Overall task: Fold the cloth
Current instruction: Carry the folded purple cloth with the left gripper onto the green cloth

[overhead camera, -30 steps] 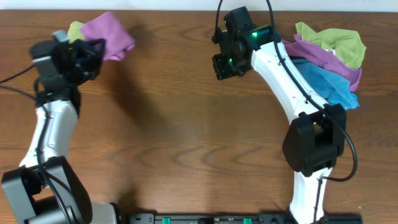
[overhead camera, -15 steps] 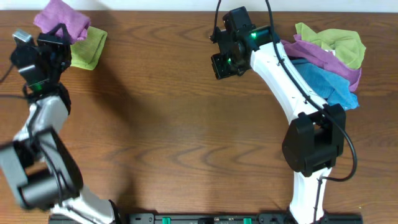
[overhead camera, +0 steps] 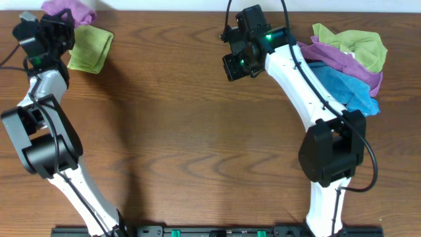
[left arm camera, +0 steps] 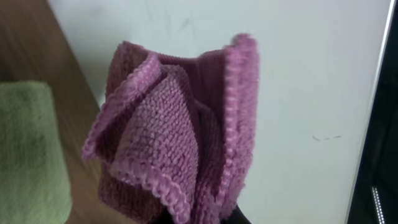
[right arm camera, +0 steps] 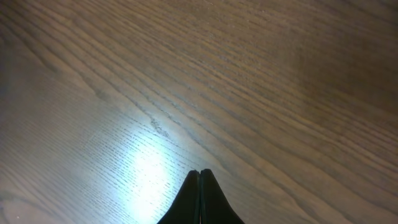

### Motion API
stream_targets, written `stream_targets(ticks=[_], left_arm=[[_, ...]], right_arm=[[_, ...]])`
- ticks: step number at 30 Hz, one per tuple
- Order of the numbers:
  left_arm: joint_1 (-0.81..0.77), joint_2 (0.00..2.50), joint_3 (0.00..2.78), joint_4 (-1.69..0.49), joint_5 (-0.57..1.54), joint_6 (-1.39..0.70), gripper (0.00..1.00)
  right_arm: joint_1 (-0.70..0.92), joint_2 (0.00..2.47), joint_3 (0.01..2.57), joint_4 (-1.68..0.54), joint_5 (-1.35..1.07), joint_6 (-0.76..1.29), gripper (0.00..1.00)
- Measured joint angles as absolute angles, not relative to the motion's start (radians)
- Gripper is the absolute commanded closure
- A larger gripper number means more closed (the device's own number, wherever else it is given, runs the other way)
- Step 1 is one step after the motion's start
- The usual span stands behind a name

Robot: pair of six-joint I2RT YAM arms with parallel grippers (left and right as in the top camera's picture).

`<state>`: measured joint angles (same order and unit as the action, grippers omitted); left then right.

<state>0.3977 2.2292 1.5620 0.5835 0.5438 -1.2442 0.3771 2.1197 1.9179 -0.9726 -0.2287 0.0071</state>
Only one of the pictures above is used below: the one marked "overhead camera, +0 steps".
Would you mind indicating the crumpled blue cloth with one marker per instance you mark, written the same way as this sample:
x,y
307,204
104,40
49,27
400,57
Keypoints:
x,y
349,91

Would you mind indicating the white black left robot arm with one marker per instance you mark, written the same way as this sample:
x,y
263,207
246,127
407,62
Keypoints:
x,y
44,139

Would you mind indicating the folded light green cloth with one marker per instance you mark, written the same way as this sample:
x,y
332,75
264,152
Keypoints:
x,y
90,50

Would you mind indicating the purple microfiber cloth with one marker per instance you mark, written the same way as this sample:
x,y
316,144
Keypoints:
x,y
81,13

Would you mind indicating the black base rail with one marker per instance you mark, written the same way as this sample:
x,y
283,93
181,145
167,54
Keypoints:
x,y
277,231

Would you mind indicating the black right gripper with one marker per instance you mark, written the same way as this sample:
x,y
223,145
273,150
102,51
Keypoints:
x,y
232,73

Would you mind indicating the crumpled green cloth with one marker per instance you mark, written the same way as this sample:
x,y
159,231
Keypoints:
x,y
367,47

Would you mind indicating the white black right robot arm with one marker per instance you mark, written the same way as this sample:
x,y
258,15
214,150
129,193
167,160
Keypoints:
x,y
333,146

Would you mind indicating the crumpled purple cloth in pile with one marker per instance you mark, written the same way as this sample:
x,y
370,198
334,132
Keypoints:
x,y
342,62

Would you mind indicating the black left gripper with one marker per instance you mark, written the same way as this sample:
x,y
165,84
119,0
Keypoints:
x,y
56,29

